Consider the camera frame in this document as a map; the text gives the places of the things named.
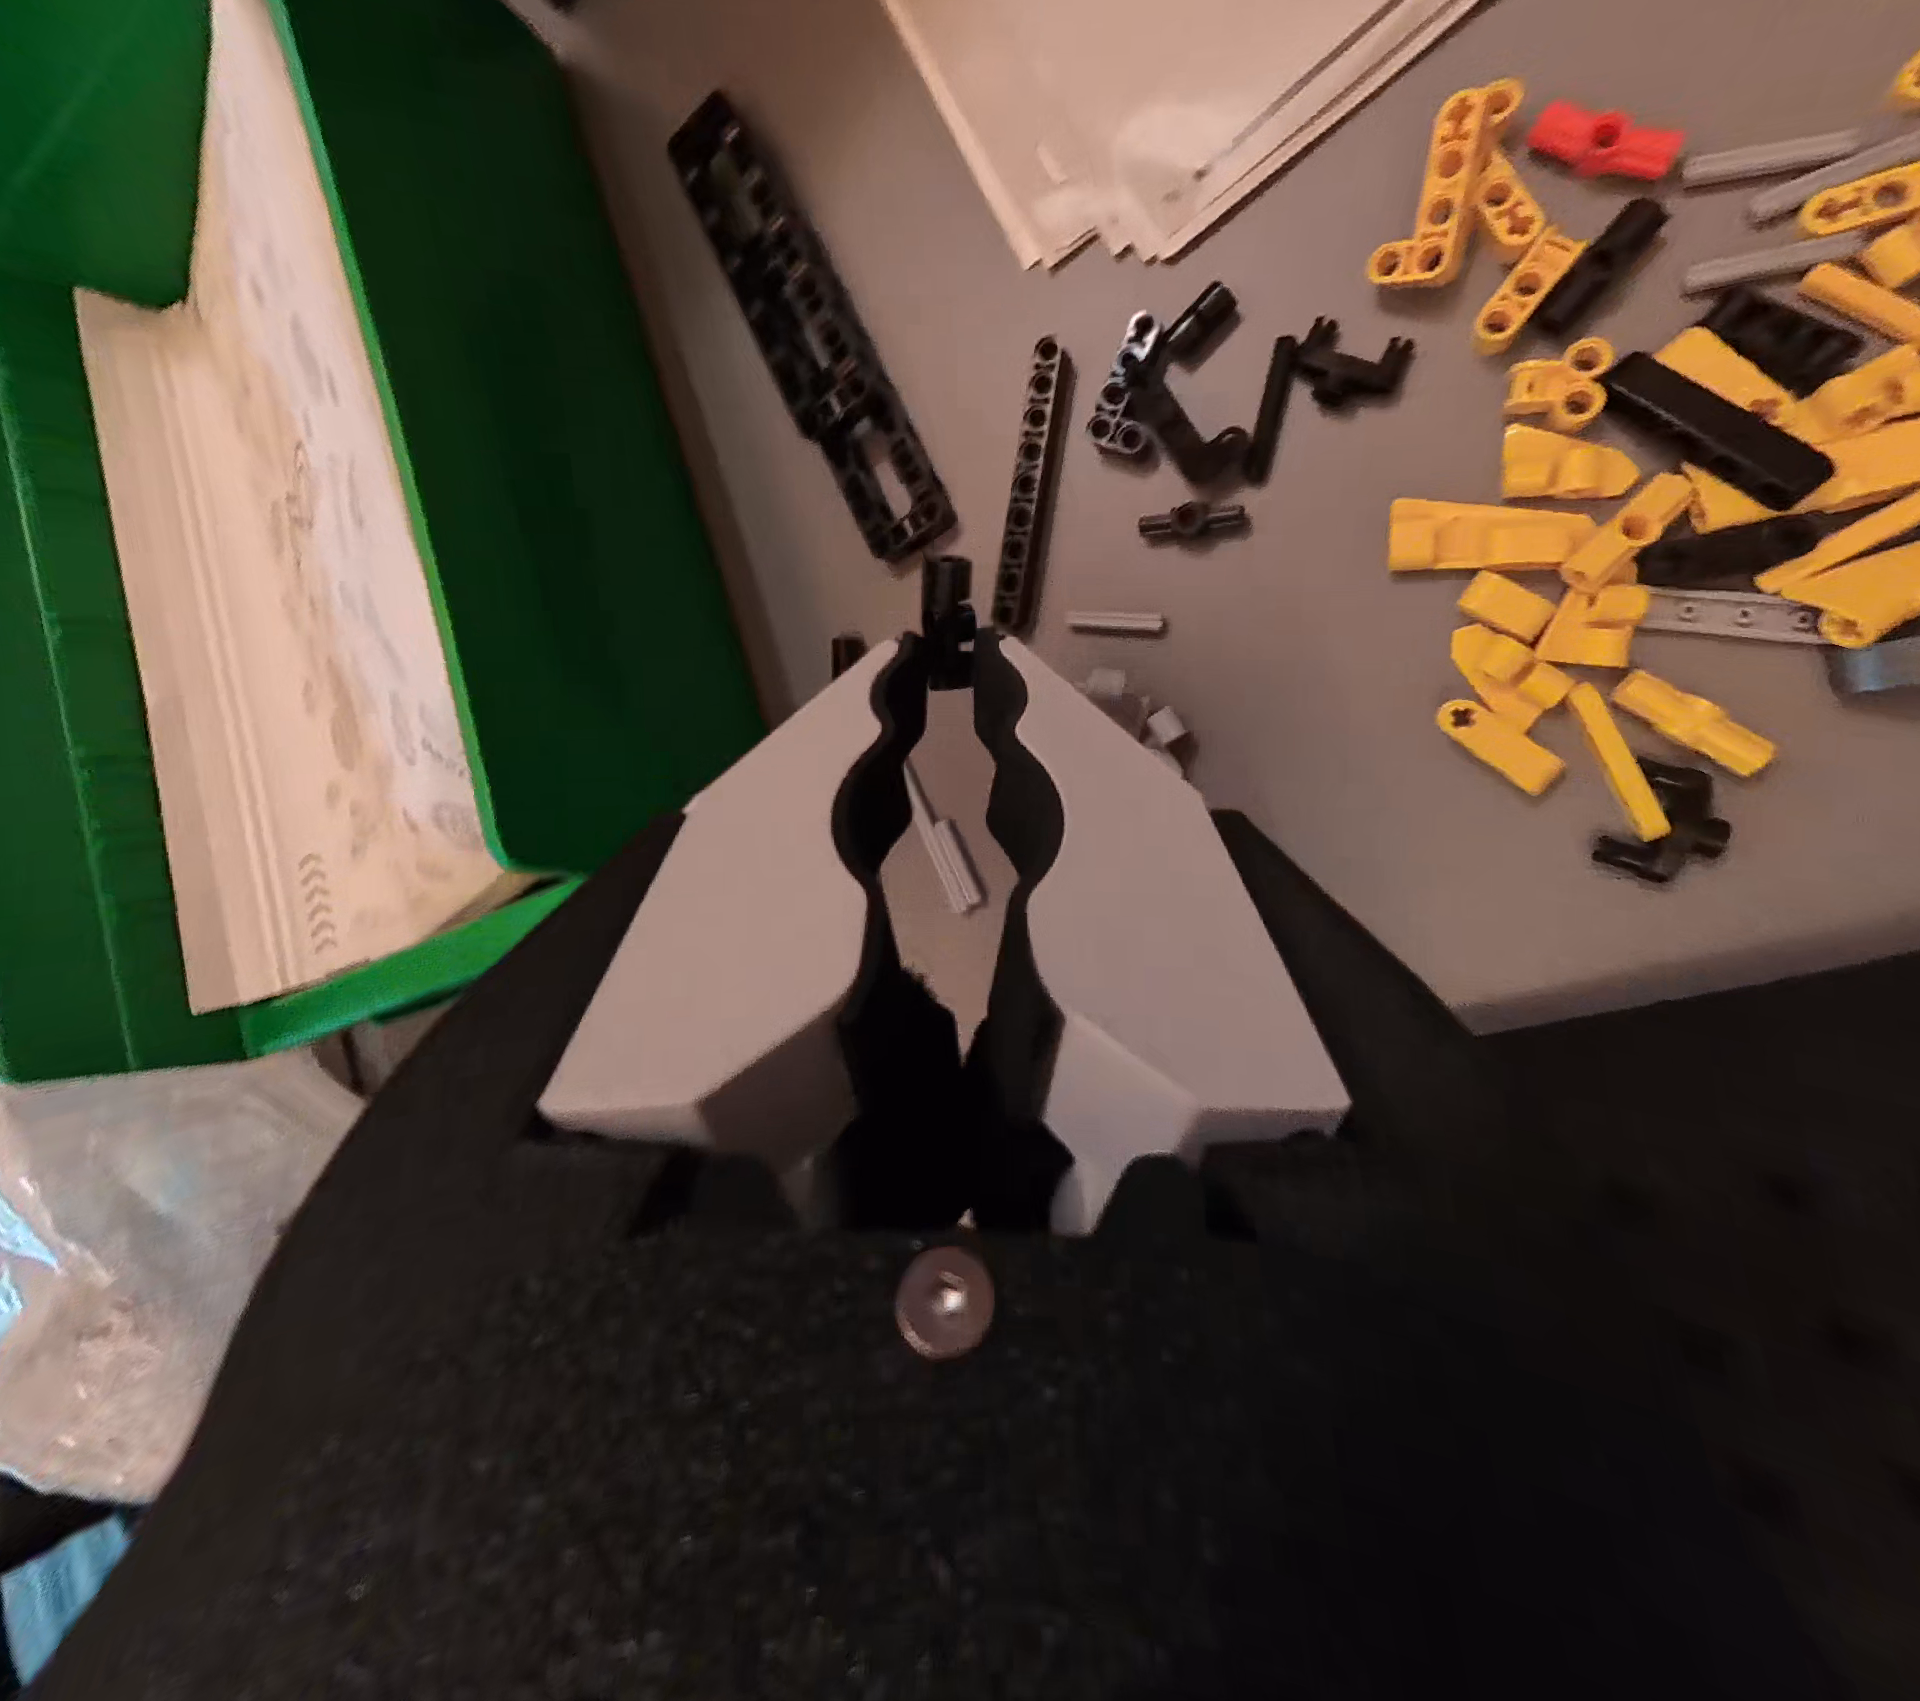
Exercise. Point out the black lego pin connector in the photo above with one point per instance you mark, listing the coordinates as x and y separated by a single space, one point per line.
948 613

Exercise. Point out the black lego axle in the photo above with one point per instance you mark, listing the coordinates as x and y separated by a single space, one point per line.
1271 411

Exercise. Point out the thin black lego connector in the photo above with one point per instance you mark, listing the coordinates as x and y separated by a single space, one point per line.
1193 522

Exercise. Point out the black perforated pad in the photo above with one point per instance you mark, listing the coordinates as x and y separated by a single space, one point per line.
1724 1205

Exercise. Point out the green plastic bin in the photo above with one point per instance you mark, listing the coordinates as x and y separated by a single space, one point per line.
450 307

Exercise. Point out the black lego cylinder connector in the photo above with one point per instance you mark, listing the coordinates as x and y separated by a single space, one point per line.
1201 321

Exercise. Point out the black pronged lego piece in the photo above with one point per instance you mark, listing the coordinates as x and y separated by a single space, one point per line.
1350 368

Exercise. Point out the grey lego connector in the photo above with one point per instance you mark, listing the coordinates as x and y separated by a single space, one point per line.
1107 689
1171 734

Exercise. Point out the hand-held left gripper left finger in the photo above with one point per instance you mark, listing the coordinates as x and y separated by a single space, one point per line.
705 967

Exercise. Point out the clear plastic bag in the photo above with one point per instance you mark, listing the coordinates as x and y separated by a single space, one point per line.
121 1281

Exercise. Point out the black angled lego piece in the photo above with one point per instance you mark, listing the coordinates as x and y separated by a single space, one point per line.
1209 436

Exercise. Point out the long black lego beam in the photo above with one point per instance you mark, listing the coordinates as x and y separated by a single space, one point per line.
1032 487

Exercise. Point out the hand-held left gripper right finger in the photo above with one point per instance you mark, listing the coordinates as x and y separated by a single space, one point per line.
1185 967

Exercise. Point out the pile of yellow black lego pieces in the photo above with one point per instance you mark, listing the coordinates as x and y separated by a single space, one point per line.
1650 531

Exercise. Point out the black lego frame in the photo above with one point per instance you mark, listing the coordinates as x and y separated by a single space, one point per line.
750 218
900 487

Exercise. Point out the red lego connector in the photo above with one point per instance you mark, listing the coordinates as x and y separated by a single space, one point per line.
1604 142

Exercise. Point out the small black lego bush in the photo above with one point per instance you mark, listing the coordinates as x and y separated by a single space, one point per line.
849 655

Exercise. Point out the white paper sheet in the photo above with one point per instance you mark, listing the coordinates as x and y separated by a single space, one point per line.
301 608

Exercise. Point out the grey lego axle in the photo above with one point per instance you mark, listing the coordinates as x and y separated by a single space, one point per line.
1119 623
945 839

